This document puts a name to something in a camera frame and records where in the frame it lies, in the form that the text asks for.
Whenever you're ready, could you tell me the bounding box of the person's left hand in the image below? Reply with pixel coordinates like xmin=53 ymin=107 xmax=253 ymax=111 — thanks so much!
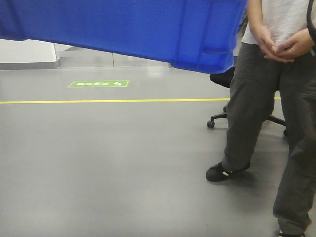
xmin=261 ymin=28 xmax=315 ymax=63

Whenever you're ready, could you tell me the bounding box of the green floor sign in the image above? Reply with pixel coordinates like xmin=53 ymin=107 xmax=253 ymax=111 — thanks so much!
xmin=68 ymin=80 xmax=129 ymax=88

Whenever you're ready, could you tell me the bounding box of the black office chair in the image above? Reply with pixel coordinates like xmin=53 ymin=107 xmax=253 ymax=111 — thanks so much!
xmin=207 ymin=66 xmax=286 ymax=129

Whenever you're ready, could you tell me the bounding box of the standing person in grey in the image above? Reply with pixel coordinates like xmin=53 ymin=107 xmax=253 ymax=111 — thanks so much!
xmin=221 ymin=0 xmax=316 ymax=237

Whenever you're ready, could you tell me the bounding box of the large blue plastic bin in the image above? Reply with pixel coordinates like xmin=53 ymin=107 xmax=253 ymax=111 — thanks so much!
xmin=0 ymin=0 xmax=247 ymax=74

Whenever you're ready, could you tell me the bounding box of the black sneaker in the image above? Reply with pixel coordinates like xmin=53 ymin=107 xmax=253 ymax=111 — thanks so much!
xmin=205 ymin=162 xmax=251 ymax=182

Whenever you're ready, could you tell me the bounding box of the person's right hand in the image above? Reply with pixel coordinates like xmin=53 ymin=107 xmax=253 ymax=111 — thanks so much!
xmin=251 ymin=24 xmax=277 ymax=56

